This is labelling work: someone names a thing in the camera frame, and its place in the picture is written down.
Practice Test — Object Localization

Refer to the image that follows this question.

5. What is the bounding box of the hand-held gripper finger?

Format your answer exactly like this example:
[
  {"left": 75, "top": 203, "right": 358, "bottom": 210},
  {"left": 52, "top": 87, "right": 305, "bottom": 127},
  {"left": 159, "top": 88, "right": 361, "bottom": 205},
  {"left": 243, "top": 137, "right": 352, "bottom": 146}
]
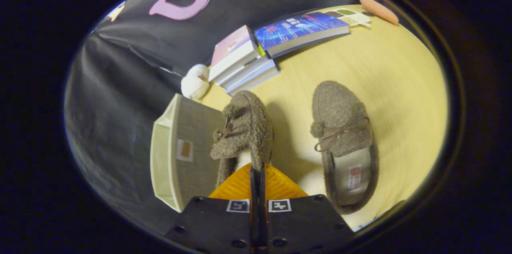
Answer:
[
  {"left": 166, "top": 162, "right": 260, "bottom": 254},
  {"left": 259, "top": 162, "right": 354, "bottom": 254}
]

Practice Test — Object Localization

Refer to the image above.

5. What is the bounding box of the fuzzy brown shoe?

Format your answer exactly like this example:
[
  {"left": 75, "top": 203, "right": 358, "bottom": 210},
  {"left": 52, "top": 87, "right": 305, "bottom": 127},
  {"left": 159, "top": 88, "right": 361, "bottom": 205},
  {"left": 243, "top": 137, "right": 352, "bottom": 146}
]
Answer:
[
  {"left": 210, "top": 90, "right": 274, "bottom": 189},
  {"left": 310, "top": 81, "right": 380, "bottom": 215}
]

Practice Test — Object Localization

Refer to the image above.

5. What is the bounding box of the beige fabric storage box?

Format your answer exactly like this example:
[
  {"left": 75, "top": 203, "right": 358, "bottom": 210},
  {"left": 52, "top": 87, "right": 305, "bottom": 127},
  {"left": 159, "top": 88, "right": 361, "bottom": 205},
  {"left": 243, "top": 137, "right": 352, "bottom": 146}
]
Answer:
[{"left": 150, "top": 94, "right": 227, "bottom": 213}]

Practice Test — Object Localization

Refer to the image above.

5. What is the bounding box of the grey blue book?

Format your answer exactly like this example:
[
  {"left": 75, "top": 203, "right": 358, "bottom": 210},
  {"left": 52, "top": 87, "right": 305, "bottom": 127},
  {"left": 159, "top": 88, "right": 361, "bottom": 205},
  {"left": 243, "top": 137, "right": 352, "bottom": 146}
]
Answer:
[{"left": 225, "top": 59, "right": 280, "bottom": 96}]

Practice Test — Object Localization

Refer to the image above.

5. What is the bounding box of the white book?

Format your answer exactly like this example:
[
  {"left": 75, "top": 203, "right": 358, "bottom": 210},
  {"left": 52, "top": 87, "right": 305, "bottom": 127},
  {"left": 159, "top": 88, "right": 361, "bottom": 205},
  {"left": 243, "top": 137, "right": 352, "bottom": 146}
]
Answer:
[{"left": 219, "top": 55, "right": 273, "bottom": 89}]

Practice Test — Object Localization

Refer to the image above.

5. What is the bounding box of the pink cover book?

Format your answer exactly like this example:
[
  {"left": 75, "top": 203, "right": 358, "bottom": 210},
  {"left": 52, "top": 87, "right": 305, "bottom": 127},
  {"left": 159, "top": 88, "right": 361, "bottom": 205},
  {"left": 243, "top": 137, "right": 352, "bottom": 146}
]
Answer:
[{"left": 208, "top": 25, "right": 261, "bottom": 82}]

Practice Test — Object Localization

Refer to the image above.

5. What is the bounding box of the blue cover book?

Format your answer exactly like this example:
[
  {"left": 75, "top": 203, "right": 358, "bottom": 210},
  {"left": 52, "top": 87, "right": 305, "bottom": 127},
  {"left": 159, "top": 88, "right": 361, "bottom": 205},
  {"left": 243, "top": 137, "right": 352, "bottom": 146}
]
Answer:
[{"left": 253, "top": 11, "right": 351, "bottom": 59}]

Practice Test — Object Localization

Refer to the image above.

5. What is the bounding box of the black backdrop cloth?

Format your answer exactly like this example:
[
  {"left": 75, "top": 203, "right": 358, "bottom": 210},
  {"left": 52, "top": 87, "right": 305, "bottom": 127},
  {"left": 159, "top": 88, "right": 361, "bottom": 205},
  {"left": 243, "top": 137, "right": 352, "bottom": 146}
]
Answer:
[{"left": 64, "top": 0, "right": 374, "bottom": 235}]

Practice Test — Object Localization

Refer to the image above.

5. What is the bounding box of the white divided seed tray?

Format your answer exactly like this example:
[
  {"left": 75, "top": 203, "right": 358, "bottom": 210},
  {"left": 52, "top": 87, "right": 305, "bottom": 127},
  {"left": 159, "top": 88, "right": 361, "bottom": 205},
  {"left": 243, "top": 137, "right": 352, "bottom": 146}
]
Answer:
[{"left": 323, "top": 8, "right": 372, "bottom": 28}]

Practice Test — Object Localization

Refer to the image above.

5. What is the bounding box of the orange oval sponge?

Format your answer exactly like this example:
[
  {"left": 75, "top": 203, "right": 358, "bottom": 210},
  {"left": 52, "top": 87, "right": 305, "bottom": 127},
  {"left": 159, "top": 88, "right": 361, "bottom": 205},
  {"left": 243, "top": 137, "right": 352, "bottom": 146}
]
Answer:
[{"left": 358, "top": 0, "right": 400, "bottom": 26}]

